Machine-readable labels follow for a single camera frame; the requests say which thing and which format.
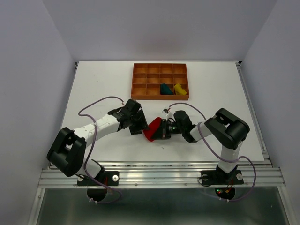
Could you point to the teal sock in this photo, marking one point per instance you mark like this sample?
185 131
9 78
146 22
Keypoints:
165 90

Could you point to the red sock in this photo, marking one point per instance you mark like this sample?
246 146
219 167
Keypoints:
154 130

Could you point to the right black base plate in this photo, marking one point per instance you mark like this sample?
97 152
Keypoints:
219 177

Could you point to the yellow bear sock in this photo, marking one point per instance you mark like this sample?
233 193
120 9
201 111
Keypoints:
179 90

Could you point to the orange compartment tray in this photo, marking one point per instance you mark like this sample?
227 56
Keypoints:
147 78

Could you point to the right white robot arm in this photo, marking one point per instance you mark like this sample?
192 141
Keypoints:
227 128

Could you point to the aluminium mounting rail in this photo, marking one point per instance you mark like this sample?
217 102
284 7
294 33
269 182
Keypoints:
167 175

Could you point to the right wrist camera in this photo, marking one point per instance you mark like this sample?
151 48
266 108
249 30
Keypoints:
167 113

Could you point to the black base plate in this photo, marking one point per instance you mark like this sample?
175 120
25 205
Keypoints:
219 177
108 178

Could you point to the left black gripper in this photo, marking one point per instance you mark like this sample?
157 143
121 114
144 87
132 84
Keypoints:
142 123

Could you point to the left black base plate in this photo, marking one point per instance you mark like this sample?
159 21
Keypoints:
108 178

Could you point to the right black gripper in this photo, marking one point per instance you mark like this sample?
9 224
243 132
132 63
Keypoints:
164 133

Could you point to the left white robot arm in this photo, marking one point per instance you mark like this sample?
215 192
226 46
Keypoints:
67 152

